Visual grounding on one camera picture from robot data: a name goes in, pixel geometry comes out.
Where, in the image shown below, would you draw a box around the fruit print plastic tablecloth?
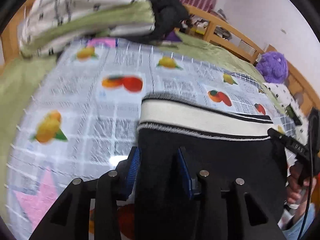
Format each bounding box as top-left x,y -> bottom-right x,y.
6,37 -> 308,240

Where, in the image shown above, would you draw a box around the black clothes pile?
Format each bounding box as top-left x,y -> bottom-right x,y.
125,0 -> 190,44

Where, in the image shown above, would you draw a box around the black pants with white stripe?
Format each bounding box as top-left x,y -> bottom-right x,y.
135,93 -> 287,239

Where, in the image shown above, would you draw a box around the purple plush toy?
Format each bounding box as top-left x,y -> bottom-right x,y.
255,51 -> 289,83

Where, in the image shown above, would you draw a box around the green bed blanket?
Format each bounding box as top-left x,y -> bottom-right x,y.
0,31 -> 286,221

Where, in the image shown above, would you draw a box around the folded white green quilt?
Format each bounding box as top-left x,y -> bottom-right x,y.
19,0 -> 155,57

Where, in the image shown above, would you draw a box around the white black patterned pillow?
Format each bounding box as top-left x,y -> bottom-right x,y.
264,83 -> 309,144

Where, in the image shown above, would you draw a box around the wooden bed frame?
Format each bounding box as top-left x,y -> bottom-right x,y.
1,0 -> 319,115

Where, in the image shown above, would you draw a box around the person right hand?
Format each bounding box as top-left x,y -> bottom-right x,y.
286,164 -> 310,213

